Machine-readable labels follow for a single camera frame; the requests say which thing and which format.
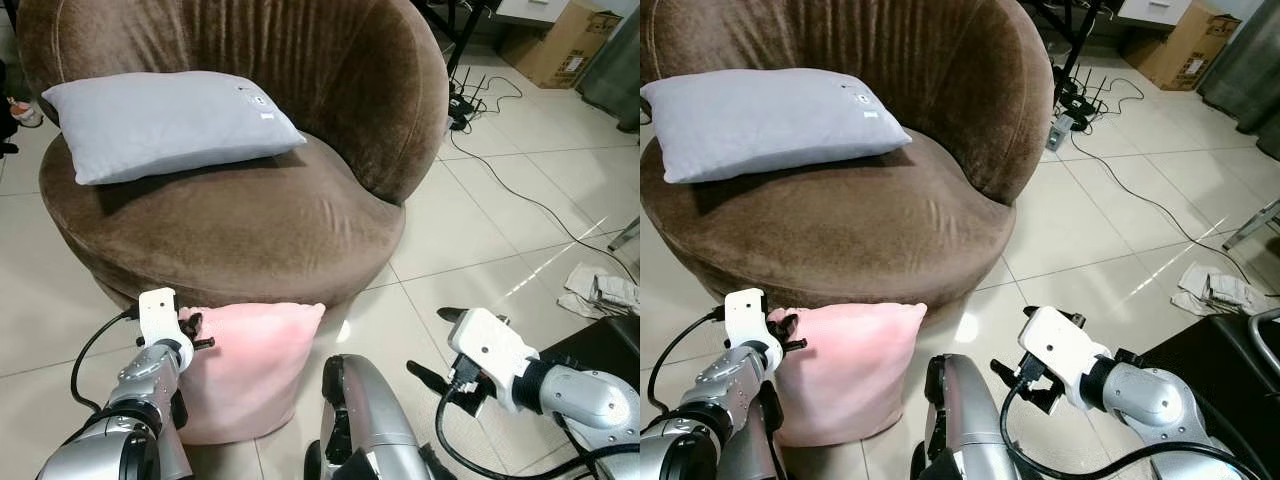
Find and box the pink pillow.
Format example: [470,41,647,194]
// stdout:
[768,301,929,449]
[177,301,328,447]

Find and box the brown velvet round sofa chair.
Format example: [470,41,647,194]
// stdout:
[17,0,452,313]
[640,0,1055,328]

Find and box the grey pillow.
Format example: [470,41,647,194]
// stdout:
[41,69,309,187]
[640,67,914,185]

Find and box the silver robot leg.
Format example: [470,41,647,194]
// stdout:
[909,352,1013,480]
[304,354,453,480]

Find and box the black storage box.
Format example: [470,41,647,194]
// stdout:
[538,314,641,403]
[1138,314,1280,480]

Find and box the crumpled white cloth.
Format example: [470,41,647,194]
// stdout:
[557,261,641,320]
[1171,261,1278,318]

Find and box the black router with antennas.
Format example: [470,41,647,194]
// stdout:
[446,64,494,132]
[1044,64,1107,152]

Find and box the person's shoe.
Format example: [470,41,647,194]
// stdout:
[0,58,47,157]

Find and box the grey curtain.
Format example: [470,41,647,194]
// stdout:
[1194,0,1280,163]
[578,8,641,133]

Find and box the brown cardboard box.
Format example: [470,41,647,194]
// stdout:
[1118,0,1243,92]
[498,0,624,90]

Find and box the small white box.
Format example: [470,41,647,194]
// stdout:
[1116,0,1193,27]
[494,0,577,30]

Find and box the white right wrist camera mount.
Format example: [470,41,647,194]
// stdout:
[448,307,543,389]
[1018,305,1113,389]

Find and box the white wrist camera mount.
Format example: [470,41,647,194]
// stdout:
[448,307,543,389]
[1018,305,1113,389]
[724,287,770,347]
[137,287,182,347]

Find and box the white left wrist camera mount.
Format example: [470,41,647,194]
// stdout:
[137,287,182,347]
[724,287,770,347]

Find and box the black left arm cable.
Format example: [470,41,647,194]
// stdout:
[69,308,143,415]
[646,306,729,415]

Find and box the thin black floor cable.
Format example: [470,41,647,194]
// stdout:
[449,128,641,287]
[1094,152,1267,287]

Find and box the white slanted rack frame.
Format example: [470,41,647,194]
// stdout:
[1221,197,1280,252]
[604,217,641,252]

